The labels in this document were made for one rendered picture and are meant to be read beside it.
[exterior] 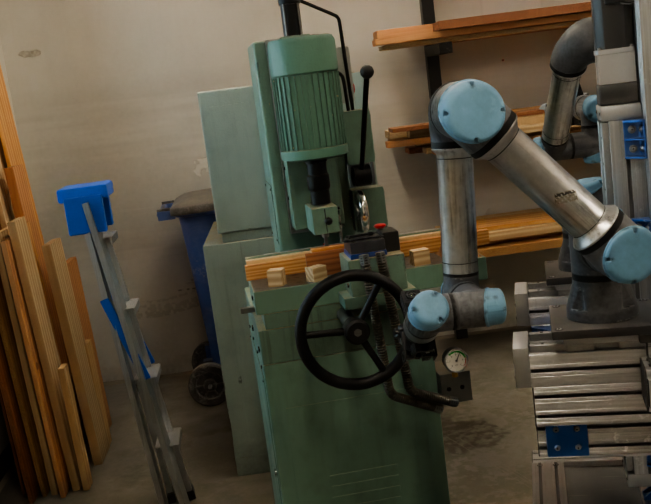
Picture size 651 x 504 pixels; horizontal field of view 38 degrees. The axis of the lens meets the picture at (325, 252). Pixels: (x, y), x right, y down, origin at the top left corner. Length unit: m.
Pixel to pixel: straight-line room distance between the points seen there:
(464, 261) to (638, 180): 0.50
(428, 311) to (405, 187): 3.03
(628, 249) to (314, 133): 0.88
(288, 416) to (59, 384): 1.47
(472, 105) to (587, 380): 0.67
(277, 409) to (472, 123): 0.99
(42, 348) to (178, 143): 1.57
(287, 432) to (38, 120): 2.83
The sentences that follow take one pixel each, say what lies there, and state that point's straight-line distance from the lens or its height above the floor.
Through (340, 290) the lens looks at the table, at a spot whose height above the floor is 0.87.
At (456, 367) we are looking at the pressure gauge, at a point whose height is 0.64.
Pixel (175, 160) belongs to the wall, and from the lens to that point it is 4.81.
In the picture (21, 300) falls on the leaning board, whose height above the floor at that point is 0.76.
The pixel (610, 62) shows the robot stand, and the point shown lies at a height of 1.35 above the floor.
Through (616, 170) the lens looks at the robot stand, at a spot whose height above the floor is 1.11.
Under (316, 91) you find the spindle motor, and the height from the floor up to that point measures 1.37.
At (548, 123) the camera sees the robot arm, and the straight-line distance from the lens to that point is 2.72.
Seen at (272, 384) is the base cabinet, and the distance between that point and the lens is 2.41.
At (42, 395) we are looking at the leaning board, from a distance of 3.64.
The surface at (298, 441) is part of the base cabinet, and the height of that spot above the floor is 0.50.
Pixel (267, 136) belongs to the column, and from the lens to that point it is 2.65.
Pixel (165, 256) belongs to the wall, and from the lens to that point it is 4.87.
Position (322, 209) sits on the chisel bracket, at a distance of 2.45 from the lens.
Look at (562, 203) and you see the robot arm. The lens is 1.88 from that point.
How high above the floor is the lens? 1.38
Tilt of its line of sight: 10 degrees down
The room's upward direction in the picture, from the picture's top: 7 degrees counter-clockwise
